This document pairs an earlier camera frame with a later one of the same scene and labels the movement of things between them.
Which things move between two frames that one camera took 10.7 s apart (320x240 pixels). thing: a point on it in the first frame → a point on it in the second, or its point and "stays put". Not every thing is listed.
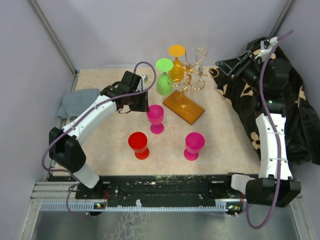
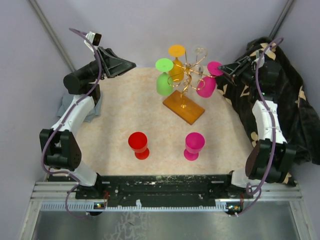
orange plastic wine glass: [177, 51] stays put
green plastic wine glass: [164, 83] stays put
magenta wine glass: [156, 116] → [206, 84]
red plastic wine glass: [138, 143] stays put
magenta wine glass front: [194, 142] stays put
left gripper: [144, 107] → [112, 65]
